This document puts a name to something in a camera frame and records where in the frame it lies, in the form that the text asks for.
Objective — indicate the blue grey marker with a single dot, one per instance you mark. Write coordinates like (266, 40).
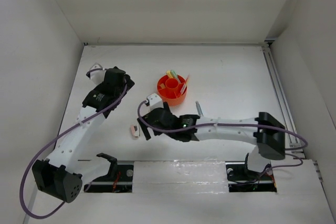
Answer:
(199, 109)

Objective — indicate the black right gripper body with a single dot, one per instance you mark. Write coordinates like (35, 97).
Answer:
(167, 107)

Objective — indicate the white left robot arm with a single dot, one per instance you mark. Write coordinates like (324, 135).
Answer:
(61, 175)

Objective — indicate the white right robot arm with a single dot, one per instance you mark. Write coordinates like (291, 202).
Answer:
(264, 132)

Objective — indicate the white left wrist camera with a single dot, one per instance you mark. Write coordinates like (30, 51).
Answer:
(96, 73)

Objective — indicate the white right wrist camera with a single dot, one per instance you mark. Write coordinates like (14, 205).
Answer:
(154, 101)

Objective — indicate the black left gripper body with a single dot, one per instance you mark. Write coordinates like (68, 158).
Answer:
(129, 84)

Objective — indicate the green pastel highlighter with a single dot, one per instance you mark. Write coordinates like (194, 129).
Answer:
(174, 75)

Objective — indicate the aluminium side rail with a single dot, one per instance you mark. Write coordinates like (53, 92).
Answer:
(280, 95)

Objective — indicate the orange round divided container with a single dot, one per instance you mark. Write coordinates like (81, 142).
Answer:
(172, 94)

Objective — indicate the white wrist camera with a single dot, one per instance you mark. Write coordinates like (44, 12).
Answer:
(154, 101)
(96, 73)

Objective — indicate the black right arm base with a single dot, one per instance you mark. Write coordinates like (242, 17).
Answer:
(242, 180)

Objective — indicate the thin yellow highlighter pen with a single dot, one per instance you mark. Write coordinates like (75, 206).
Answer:
(183, 85)

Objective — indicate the pink pen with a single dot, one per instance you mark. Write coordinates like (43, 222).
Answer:
(186, 83)

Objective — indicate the thick yellow highlighter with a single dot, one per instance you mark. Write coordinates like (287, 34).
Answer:
(168, 73)

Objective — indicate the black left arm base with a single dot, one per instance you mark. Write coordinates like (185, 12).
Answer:
(118, 179)

